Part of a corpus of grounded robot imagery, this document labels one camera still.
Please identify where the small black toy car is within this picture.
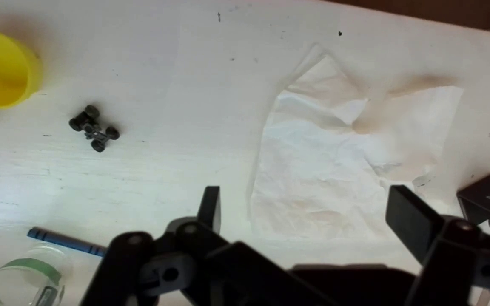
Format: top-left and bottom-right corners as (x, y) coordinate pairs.
(68, 105), (121, 153)

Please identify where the yellow plastic cup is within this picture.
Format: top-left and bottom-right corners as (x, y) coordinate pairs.
(0, 32), (43, 109)

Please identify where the blue crayon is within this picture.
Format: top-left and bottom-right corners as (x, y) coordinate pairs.
(27, 226), (107, 257)

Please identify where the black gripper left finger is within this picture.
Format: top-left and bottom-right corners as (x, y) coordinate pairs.
(197, 185), (221, 231)

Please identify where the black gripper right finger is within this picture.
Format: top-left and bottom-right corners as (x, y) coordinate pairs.
(385, 185), (444, 262)

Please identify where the white paper towel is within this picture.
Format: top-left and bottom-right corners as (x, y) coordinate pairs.
(250, 46), (463, 240)

